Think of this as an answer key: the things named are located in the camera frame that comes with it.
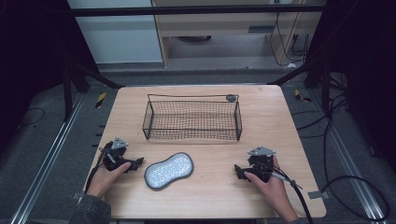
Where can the black metal stand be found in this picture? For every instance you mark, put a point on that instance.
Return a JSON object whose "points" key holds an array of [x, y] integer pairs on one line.
{"points": [[74, 84], [317, 77]]}

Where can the yellow black striped tape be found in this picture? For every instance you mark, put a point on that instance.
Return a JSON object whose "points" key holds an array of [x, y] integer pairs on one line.
{"points": [[100, 100], [301, 96]]}

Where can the aluminium floor rail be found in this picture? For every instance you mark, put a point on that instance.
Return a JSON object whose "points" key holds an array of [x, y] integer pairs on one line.
{"points": [[46, 158], [351, 168]]}

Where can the white cabinet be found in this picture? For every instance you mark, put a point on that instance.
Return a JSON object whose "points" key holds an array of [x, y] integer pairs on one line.
{"points": [[120, 37]]}

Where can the person's right hand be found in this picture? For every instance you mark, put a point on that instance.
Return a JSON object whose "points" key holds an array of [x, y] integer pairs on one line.
{"points": [[275, 193]]}

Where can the person's left hand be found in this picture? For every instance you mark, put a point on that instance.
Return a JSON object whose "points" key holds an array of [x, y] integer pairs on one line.
{"points": [[101, 180]]}

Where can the light wooden desk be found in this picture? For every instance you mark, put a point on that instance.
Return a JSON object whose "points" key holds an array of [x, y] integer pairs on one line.
{"points": [[218, 26]]}

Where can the dark curtain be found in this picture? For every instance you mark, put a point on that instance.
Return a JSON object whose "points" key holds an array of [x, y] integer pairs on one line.
{"points": [[28, 62], [367, 62]]}

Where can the grey metal table bracket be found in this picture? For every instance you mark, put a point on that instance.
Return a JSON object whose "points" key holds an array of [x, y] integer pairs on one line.
{"points": [[317, 194]]}

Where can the black horizontal frame bar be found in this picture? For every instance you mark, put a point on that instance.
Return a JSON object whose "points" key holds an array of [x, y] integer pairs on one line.
{"points": [[193, 11]]}

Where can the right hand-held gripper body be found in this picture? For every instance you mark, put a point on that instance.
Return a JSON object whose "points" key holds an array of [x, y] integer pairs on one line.
{"points": [[261, 161]]}

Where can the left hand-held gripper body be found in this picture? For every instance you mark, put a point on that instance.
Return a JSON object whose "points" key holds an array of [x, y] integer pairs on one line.
{"points": [[114, 154]]}

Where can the grey oval scrubbing pad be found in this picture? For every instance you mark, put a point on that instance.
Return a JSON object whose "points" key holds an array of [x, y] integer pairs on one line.
{"points": [[168, 171]]}

